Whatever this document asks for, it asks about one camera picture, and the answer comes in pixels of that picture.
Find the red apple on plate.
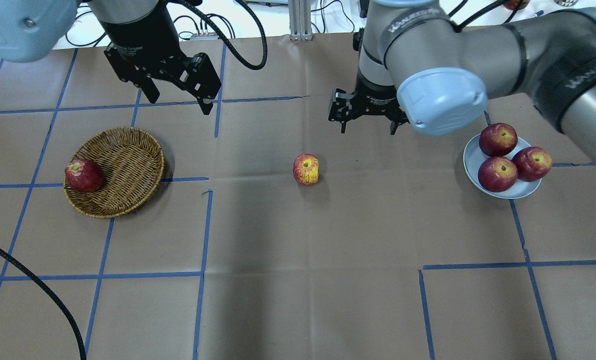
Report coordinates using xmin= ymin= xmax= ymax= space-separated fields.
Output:
xmin=479 ymin=122 xmax=519 ymax=157

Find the red apple plate right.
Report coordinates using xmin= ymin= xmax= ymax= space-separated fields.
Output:
xmin=512 ymin=146 xmax=553 ymax=182

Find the aluminium frame post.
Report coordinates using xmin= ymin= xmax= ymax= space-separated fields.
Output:
xmin=288 ymin=0 xmax=313 ymax=41

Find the red apple plate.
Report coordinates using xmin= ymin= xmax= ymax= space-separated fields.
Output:
xmin=477 ymin=156 xmax=518 ymax=193
xmin=512 ymin=146 xmax=553 ymax=182

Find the white round plate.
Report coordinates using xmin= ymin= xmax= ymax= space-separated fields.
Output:
xmin=463 ymin=134 xmax=542 ymax=199

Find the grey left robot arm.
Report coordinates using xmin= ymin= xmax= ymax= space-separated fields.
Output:
xmin=0 ymin=0 xmax=358 ymax=116

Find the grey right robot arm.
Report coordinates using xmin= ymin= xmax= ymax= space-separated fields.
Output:
xmin=328 ymin=0 xmax=596 ymax=164

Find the red yellow apple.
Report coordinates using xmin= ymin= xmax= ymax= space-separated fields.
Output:
xmin=293 ymin=153 xmax=320 ymax=186

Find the dark red apple in basket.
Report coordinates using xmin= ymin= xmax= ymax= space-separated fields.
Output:
xmin=64 ymin=159 xmax=106 ymax=193

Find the red apple near plate front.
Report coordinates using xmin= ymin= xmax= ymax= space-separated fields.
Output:
xmin=477 ymin=156 xmax=518 ymax=193

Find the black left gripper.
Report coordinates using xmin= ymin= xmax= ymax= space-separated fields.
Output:
xmin=103 ymin=13 xmax=222 ymax=116

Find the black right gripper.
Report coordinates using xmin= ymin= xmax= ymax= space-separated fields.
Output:
xmin=328 ymin=71 xmax=409 ymax=136

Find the woven wicker basket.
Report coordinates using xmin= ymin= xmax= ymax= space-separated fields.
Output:
xmin=63 ymin=126 xmax=165 ymax=219

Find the black braided cable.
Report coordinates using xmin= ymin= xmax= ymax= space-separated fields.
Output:
xmin=175 ymin=0 xmax=268 ymax=71

